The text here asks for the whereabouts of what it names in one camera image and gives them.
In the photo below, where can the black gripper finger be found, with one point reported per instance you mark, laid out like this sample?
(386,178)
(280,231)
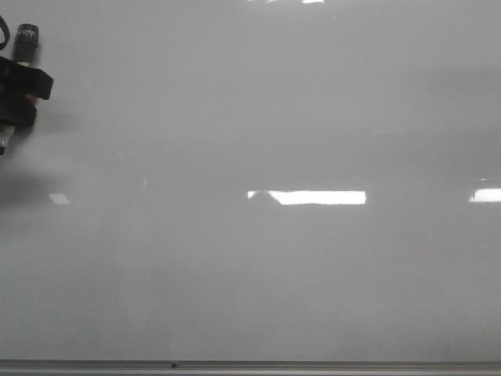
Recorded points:
(16,78)
(17,110)

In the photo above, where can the black white whiteboard marker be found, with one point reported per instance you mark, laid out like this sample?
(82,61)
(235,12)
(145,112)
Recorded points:
(24,53)

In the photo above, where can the white whiteboard with aluminium frame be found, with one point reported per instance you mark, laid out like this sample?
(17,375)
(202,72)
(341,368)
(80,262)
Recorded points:
(256,187)

